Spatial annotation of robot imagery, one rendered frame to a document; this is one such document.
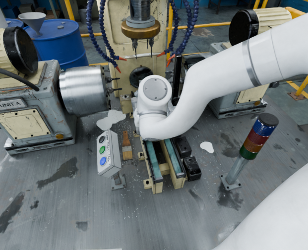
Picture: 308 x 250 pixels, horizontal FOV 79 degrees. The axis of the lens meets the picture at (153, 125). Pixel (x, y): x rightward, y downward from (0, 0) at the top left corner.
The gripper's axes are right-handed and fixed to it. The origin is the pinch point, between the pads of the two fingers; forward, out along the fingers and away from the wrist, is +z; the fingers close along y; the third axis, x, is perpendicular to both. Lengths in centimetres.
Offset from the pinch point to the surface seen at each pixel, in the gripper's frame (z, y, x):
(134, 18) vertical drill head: -6.6, 2.9, 44.3
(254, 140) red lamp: -14.6, 33.5, -15.9
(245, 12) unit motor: -6, 55, 43
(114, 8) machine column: 5, -4, 63
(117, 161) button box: -4.9, -13.4, -13.5
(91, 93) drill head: 10.7, -21.6, 20.8
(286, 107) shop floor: 139, 203, 23
